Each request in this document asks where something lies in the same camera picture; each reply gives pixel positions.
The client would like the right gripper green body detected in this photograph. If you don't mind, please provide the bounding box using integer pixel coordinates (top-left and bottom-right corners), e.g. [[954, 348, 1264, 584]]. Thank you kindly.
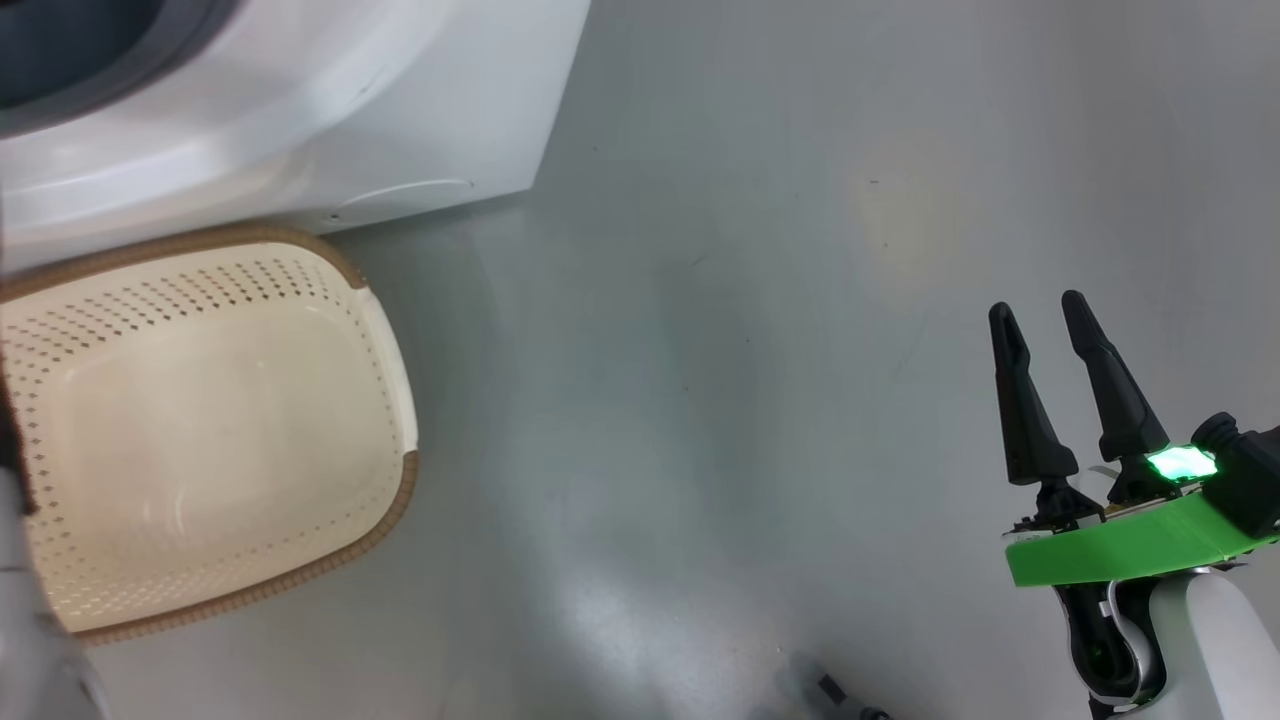
[[1005, 445, 1280, 589]]

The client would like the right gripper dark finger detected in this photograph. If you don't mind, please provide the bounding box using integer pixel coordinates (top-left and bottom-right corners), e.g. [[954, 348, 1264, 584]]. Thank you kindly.
[[1062, 290, 1171, 463], [988, 302, 1081, 488]]

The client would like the white front-load washing machine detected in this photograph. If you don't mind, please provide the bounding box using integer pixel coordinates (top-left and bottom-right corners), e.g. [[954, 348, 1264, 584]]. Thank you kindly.
[[0, 0, 593, 276]]

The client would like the cream perforated laundry basket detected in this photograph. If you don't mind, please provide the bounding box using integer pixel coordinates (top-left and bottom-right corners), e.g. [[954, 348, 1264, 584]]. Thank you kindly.
[[0, 225, 419, 646]]

